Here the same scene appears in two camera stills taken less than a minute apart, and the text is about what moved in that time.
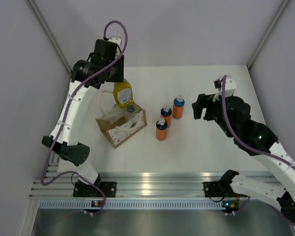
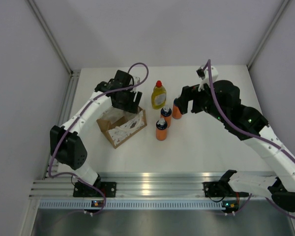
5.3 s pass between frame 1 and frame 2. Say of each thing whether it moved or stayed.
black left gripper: moved
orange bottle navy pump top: stayed
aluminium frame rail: stayed
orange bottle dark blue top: stayed
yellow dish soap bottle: moved
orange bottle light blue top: stayed
